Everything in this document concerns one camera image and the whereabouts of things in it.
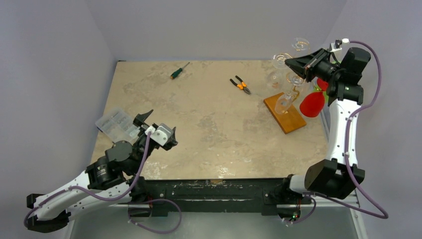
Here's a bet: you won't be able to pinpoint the clear champagne flute with label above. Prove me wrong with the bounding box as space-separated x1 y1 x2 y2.
274 83 296 115

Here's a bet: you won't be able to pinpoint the orange black pliers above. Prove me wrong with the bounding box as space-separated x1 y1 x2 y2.
229 75 251 95

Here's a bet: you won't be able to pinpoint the gold wire glass rack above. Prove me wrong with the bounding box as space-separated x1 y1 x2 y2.
273 53 308 101

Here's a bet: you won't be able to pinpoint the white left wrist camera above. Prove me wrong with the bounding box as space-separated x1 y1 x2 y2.
144 123 172 146

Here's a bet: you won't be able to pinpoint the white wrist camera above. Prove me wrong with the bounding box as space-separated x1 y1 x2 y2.
328 38 350 53
144 123 172 146

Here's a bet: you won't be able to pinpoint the red plastic goblet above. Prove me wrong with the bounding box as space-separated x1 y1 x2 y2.
300 78 328 118

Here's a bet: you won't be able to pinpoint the clear plastic screw box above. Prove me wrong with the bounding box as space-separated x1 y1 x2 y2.
95 107 140 143

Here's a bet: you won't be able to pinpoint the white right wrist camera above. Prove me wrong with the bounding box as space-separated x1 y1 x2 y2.
328 38 350 53

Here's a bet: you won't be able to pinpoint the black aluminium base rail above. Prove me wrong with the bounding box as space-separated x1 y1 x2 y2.
128 178 313 218

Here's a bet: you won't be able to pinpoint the clear round wine glass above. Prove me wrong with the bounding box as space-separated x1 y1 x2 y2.
292 37 311 53

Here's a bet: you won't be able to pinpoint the small dark object behind goblet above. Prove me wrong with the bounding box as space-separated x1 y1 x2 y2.
170 62 190 80

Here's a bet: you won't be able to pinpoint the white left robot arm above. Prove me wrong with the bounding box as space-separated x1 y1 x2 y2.
23 111 178 233

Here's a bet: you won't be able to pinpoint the green plastic goblet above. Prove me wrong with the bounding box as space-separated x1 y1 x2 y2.
313 82 328 106

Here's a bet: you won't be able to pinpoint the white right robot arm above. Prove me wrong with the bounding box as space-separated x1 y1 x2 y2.
279 47 371 203

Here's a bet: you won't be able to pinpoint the wooden rack base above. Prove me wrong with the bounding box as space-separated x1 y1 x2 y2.
263 92 307 134

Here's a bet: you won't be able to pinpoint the clear tall flute glass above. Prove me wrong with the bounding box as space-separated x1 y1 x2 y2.
266 53 292 91

